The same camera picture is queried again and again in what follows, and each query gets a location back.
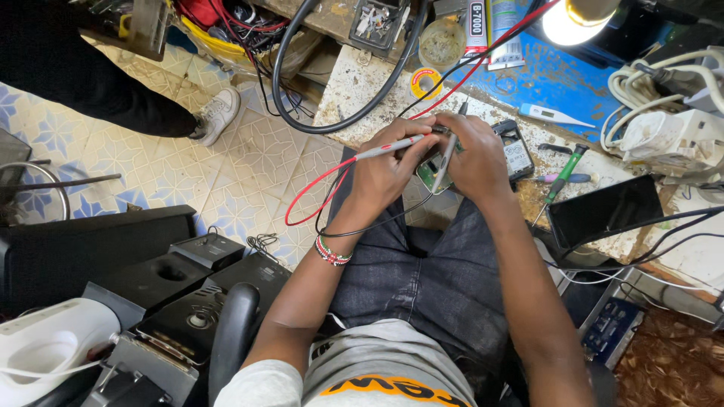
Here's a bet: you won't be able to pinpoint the black speaker box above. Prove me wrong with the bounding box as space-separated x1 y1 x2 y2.
202 252 293 318

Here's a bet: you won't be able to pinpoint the person's dark jeans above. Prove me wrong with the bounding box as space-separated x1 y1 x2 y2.
327 146 511 391

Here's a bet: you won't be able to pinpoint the black phone housing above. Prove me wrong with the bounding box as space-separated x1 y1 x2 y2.
491 119 536 183

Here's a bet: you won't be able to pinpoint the white power strip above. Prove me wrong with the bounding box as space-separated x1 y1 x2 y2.
619 107 724 171

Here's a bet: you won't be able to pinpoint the grey red-tipped multimeter probe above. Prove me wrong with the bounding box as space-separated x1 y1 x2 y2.
353 129 449 162

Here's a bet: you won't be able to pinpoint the bundle of white cables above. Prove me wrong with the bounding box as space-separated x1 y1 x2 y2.
599 47 724 155

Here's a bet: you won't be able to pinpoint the blue white packet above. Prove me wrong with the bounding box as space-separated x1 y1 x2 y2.
486 0 531 72

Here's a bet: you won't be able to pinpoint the blue circuit board device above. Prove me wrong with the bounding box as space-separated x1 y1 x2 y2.
581 297 645 369

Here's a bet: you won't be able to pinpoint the red probe cable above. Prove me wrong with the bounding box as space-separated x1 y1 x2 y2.
284 0 562 227

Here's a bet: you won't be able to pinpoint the person's right hand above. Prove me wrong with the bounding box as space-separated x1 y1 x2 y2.
433 111 514 208

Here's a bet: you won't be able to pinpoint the blue handled screwdriver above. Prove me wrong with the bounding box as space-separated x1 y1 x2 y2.
534 172 592 185

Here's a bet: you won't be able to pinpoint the yellow basin of cables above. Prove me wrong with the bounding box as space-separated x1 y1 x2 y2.
169 0 324 77

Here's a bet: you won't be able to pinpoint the wooden shelf with tools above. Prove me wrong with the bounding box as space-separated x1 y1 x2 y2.
78 0 172 62

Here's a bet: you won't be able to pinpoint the red white beaded bracelet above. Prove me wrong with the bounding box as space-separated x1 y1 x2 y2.
314 235 354 268

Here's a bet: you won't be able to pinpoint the solder wire spool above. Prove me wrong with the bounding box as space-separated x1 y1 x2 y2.
410 66 444 103

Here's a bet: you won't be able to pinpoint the brown patterned cloth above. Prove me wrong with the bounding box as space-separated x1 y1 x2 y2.
613 308 724 407

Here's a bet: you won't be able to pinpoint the lit desk lamp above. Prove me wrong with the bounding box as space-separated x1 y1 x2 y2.
541 0 622 47

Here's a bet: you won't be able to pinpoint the person's grey shirt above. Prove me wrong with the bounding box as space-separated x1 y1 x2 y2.
214 318 479 407

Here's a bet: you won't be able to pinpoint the black subwoofer box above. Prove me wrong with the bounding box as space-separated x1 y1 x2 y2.
103 252 214 318

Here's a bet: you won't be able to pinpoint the black chair armrest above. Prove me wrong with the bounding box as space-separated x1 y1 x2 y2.
207 282 261 407

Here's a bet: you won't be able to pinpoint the coiled thin black wire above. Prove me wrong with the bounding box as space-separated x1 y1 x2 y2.
247 233 279 264

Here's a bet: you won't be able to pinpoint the white digital thermometer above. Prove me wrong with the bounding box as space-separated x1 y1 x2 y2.
517 103 597 129

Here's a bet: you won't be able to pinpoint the green handled screwdriver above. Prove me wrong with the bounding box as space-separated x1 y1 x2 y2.
531 143 590 228

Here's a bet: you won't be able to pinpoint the black tablet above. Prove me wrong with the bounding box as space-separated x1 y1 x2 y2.
546 174 664 251

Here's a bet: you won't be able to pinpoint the white hand mixer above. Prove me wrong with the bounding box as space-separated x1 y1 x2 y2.
0 297 123 407

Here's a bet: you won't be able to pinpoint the green phone circuit board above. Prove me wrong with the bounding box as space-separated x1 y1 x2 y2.
417 151 460 196

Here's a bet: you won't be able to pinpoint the grey black-tipped multimeter probe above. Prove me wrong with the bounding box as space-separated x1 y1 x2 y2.
431 101 469 194

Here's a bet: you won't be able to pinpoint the black amplifier with knob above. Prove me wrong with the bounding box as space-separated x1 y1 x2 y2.
106 284 239 392

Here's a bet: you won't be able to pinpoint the black cables over tablet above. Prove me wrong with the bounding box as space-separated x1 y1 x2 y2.
543 205 724 273

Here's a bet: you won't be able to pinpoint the black flat screen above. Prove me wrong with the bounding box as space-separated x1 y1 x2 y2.
0 204 198 318

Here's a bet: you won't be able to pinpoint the round plastic container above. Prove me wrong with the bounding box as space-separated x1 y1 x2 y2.
418 17 468 72

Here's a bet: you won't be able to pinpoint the thick black cable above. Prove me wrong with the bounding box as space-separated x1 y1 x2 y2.
271 0 431 135

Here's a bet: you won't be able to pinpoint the white glue tube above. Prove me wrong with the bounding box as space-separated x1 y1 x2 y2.
460 0 489 64

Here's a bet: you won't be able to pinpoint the person's left hand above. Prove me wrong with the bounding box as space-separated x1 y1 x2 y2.
338 116 442 220

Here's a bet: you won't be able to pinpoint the black tray of metal parts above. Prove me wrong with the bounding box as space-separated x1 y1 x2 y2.
348 0 412 58

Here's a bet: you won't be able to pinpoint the metal ring stool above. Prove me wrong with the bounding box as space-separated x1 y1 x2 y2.
0 161 123 225

